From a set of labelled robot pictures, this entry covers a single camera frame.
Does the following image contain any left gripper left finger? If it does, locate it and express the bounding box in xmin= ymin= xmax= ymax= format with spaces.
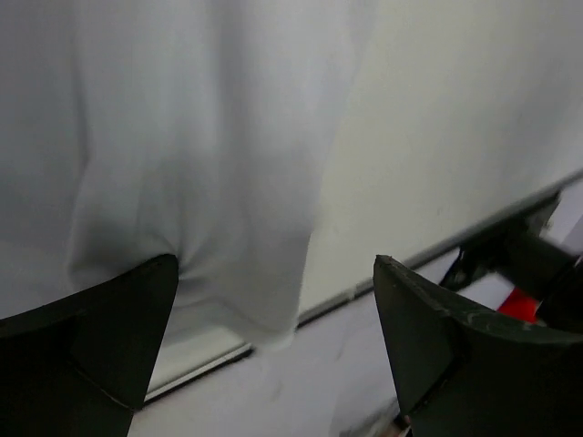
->
xmin=1 ymin=255 xmax=179 ymax=436

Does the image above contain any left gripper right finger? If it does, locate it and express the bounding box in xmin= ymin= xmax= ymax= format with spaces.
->
xmin=373 ymin=256 xmax=582 ymax=436

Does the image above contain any white t shirt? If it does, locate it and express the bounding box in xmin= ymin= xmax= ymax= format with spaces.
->
xmin=1 ymin=1 xmax=378 ymax=347

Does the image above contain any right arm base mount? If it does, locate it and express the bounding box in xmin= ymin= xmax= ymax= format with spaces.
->
xmin=439 ymin=191 xmax=582 ymax=332

